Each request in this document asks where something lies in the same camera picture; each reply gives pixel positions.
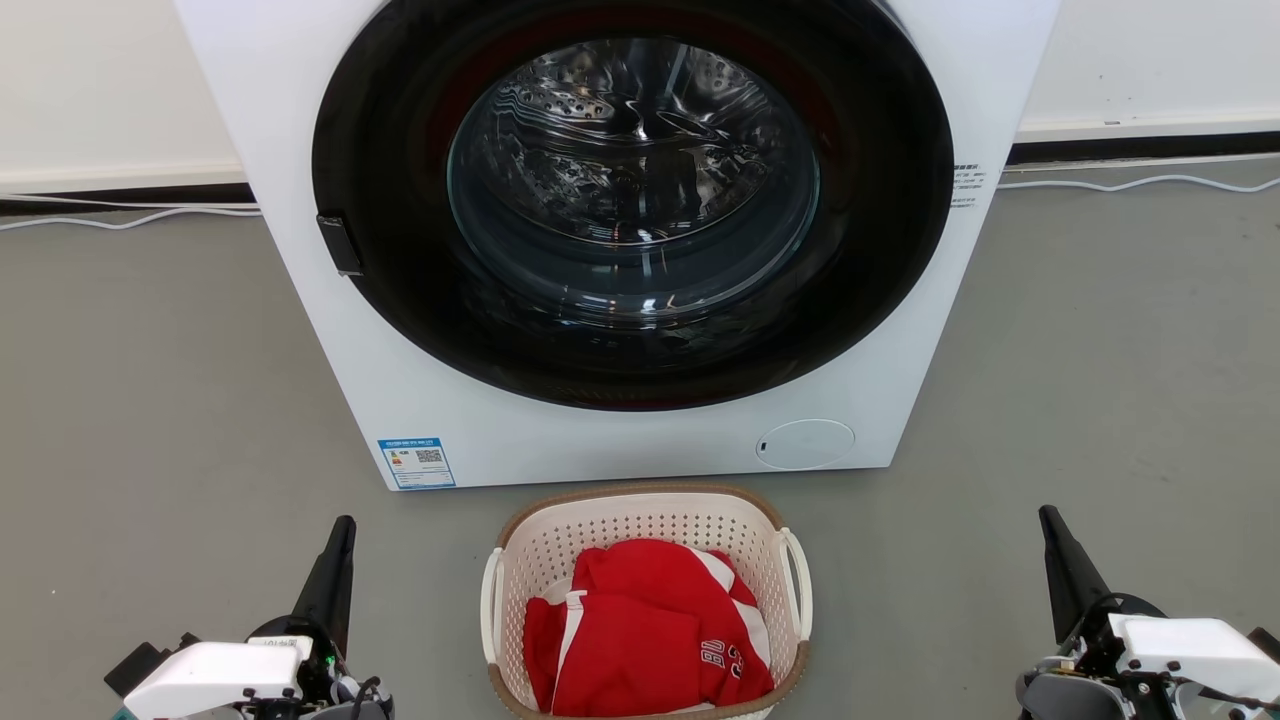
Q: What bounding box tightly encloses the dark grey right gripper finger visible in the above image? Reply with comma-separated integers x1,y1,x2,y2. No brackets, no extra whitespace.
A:
1038,505,1113,646

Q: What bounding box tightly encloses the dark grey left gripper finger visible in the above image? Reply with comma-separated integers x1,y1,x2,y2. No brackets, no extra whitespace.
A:
290,515,358,656

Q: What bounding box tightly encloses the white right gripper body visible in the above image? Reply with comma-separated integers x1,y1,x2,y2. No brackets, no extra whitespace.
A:
1016,593,1280,720

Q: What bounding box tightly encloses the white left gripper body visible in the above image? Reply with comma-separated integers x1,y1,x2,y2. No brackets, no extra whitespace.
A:
104,615,395,720

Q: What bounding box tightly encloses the white perforated laundry basket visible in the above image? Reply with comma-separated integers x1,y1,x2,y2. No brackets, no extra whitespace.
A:
480,483,814,720

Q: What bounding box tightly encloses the blue energy label sticker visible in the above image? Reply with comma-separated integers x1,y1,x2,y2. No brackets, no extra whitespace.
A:
377,437,457,490

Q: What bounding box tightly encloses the round black washer door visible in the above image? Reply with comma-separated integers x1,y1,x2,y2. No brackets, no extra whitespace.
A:
312,0,955,412

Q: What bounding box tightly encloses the round white filter cover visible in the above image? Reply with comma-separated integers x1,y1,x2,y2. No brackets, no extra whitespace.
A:
755,419,857,472

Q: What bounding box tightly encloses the red and white jersey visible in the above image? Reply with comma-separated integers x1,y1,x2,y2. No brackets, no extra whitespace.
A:
522,538,777,718

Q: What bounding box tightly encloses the white front-load washing machine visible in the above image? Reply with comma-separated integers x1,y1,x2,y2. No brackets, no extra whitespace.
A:
175,0,1063,492

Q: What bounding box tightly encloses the stainless steel washer drum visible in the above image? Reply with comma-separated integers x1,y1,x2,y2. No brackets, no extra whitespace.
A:
447,38,822,323

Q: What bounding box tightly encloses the thin black right gripper cable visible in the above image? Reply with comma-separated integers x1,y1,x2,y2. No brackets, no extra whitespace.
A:
1195,683,1280,713

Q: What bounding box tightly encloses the black washer door handle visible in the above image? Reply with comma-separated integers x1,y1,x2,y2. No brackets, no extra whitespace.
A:
316,214,364,277

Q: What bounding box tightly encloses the white floor cable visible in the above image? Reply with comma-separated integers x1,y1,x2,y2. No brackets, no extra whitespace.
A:
0,205,264,234
997,174,1280,194

